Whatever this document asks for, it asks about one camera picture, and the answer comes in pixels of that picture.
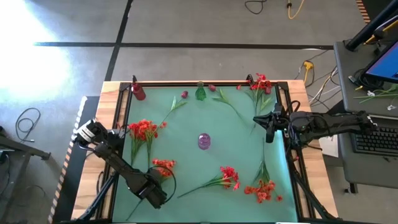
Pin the purple ribbed glass vase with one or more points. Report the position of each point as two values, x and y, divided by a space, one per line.
204 141

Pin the orange artificial flower bunch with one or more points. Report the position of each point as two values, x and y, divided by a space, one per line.
152 127
164 165
262 189

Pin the black aluminium table frame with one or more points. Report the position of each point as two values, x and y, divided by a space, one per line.
124 87

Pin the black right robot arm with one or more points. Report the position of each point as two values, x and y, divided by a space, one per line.
329 123

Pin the red ribbed glass vase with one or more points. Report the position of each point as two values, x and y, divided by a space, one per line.
138 92

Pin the grey stand base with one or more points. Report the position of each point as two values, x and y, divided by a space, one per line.
28 149

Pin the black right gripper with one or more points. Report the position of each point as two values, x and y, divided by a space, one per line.
280 121

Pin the black frame clamp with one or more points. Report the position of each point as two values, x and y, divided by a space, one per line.
134 78
249 77

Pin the black keyboard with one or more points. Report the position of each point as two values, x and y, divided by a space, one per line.
376 140

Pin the black monitor pole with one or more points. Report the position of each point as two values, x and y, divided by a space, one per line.
367 29

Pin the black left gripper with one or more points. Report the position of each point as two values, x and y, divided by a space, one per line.
152 193

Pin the green glass vase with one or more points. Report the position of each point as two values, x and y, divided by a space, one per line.
200 93

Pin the black floor mat striped edge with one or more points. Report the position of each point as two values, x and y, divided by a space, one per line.
66 199

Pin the computer monitor blue screen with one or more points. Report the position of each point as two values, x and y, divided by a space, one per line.
387 65

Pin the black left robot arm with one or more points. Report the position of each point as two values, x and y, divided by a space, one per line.
109 152

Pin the grey desk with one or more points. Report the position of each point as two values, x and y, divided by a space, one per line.
348 68

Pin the white paper sheet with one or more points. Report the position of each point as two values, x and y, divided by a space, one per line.
329 147

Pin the spare green flower stems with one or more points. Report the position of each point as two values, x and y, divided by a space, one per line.
382 92

